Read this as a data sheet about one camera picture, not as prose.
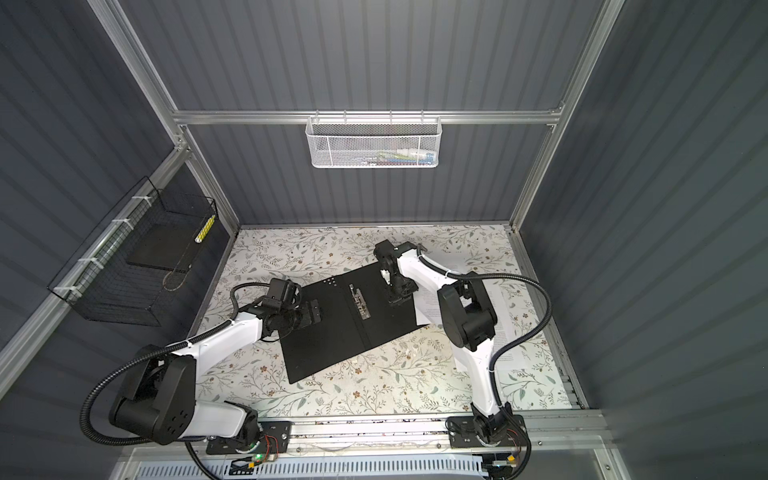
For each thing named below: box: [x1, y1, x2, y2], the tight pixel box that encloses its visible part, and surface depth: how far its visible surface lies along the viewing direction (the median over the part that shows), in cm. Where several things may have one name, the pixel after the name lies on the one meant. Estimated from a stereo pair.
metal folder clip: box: [348, 283, 371, 320], surface depth 99 cm
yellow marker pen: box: [194, 214, 216, 244], surface depth 82 cm
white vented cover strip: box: [133, 457, 488, 480], surface depth 72 cm
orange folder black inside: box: [280, 262, 427, 384], surface depth 95 cm
